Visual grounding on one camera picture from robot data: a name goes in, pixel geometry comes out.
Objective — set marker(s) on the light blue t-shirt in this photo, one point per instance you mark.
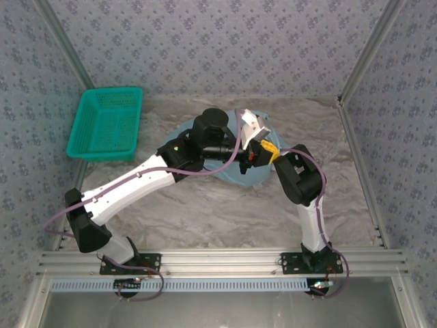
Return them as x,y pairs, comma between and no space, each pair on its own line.
249,179

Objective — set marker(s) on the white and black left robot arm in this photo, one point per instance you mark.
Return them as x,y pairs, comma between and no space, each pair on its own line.
129,184

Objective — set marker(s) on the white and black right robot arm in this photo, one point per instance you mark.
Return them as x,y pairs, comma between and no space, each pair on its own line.
300,181

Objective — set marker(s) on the green plastic basket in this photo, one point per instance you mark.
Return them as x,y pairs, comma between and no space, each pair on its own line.
102,126

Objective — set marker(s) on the small black controller board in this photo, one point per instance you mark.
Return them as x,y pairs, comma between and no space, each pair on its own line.
128,286
319,287

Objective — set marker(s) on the steel sheet panel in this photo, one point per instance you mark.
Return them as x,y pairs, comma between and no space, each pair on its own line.
222,311

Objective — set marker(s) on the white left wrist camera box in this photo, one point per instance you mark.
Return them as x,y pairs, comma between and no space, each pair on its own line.
252,126

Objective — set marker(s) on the aluminium side rail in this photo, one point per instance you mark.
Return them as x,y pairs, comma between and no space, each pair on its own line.
81,171
362,171

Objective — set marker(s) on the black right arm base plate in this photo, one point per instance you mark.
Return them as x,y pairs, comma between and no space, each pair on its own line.
290,263

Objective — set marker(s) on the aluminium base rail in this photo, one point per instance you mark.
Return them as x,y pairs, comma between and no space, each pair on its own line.
222,263

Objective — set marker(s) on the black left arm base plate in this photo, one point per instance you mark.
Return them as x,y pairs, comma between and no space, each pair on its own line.
153,263

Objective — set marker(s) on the aluminium corner post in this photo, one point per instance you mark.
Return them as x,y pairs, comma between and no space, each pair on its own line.
372,44
66,44

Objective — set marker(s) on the aluminium frame beam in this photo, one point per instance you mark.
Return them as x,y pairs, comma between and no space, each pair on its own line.
32,304
408,304

